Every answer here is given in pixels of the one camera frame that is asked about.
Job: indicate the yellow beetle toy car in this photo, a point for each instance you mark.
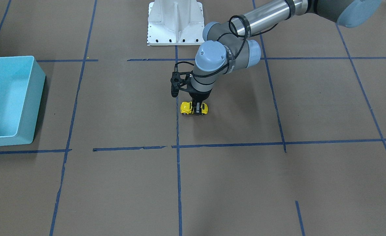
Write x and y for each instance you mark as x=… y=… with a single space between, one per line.
x=188 y=108

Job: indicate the light blue plastic bin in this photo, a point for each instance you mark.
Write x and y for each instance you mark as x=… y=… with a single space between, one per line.
x=21 y=85

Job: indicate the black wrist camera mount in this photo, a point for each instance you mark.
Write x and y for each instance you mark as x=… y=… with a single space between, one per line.
x=180 y=82

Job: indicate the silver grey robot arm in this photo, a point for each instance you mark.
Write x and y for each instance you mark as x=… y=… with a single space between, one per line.
x=229 y=46

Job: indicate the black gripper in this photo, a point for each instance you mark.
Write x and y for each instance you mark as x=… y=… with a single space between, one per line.
x=200 y=96

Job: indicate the white camera stand pole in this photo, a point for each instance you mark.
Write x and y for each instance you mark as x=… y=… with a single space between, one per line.
x=175 y=22

